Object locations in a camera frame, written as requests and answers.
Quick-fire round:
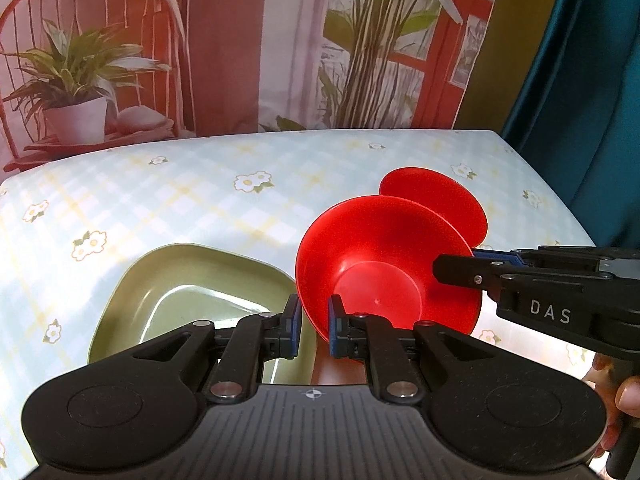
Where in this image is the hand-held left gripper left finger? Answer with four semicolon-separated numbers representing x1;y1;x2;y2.
131;294;304;404

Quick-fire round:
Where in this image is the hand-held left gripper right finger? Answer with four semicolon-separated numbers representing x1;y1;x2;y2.
327;294;494;404

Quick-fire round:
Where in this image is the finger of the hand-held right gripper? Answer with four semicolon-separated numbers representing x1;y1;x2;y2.
472;245;618;276
432;254;586;302

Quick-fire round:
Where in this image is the red plastic bowl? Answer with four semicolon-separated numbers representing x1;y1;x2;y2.
378;169;489;249
295;195;484;359

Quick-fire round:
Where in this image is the green plastic plate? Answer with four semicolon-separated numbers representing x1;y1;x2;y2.
87;243;302;387

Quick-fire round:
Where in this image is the person's right hand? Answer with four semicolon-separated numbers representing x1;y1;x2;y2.
582;351;640;462

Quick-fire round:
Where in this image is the floral checked tablecloth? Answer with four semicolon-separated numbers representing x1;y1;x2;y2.
0;129;599;480

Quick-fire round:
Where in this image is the teal curtain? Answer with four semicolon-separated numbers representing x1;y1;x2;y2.
500;0;640;257

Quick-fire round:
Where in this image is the printed room backdrop cloth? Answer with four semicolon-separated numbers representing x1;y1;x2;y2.
0;0;504;177

